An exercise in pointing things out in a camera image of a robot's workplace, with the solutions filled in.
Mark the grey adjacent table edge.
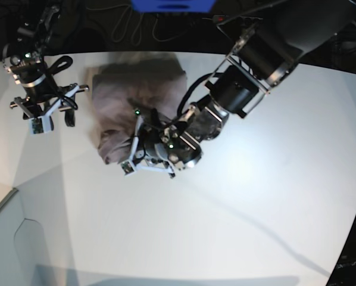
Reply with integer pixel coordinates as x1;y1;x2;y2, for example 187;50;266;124
0;188;18;212

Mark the white looped cable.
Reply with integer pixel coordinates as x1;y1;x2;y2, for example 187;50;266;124
111;11;193;46

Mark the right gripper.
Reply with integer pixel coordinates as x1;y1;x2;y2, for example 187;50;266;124
21;86;77;128

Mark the black power strip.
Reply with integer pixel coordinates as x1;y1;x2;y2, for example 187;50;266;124
211;15;262;24

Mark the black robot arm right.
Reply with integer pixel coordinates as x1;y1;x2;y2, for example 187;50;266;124
2;1;79;134

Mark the blue box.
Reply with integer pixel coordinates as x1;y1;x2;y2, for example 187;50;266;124
131;0;216;13

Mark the mauve t-shirt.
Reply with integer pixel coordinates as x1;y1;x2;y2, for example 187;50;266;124
92;53;187;164

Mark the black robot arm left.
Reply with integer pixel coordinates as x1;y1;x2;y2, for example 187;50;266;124
129;1;356;175

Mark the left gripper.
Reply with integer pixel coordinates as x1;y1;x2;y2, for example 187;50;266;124
148;108;202;170

